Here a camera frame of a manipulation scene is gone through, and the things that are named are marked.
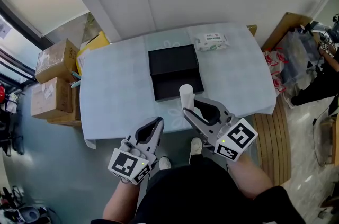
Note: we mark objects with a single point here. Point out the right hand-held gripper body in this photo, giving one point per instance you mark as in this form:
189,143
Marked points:
238,138

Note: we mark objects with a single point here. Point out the person's white left shoe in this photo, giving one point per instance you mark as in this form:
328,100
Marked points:
164,163

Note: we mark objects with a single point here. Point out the black box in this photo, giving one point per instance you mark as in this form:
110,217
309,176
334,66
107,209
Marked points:
172,61

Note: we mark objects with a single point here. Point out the person's white right shoe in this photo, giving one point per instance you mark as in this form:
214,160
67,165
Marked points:
196,147

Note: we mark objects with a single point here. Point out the clear plastic storage bin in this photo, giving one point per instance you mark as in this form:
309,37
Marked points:
298,58

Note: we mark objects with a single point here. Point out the person's right forearm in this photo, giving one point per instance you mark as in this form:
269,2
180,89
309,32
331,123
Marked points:
249,178

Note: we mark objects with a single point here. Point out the light blue tablecloth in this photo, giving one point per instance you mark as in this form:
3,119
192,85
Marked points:
116,90

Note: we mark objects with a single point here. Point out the taped brown cardboard box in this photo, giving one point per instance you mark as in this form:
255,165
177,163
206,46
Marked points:
54,61

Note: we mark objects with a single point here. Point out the wooden table corner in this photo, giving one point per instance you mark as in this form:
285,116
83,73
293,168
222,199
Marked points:
252,29

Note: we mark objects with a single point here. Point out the wooden chair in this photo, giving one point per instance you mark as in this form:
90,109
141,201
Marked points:
332,138

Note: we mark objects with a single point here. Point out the open brown cardboard box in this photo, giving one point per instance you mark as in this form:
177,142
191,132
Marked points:
286,28

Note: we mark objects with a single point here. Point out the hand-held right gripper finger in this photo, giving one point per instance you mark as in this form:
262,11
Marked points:
198,125
221,110

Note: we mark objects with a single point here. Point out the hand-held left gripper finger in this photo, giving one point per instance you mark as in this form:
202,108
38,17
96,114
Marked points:
159,133
144,124

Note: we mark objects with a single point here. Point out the person's black clothing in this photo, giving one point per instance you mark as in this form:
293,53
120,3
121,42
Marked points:
193,196

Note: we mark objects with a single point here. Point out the yellow envelope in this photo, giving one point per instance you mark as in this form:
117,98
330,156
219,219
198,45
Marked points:
91,50

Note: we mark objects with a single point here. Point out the white wet wipes packet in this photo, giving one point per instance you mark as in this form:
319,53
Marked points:
212,41

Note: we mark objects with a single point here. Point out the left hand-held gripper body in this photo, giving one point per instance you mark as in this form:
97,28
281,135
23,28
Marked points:
124,163

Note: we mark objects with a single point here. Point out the person's left forearm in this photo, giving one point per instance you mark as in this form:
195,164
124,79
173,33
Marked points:
120,201

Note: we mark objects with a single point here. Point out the wooden slatted bench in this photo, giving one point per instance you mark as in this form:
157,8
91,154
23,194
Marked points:
272,143

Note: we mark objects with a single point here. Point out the person's white shoe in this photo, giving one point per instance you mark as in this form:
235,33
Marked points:
196,147
164,163

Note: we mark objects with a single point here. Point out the red and white plastic bags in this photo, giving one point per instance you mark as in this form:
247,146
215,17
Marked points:
275,64

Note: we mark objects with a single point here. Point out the small white cylinder item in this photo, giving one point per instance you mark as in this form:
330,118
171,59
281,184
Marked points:
187,96

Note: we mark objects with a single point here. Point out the brown cardboard box white label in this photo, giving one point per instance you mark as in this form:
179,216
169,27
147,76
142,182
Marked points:
50,98

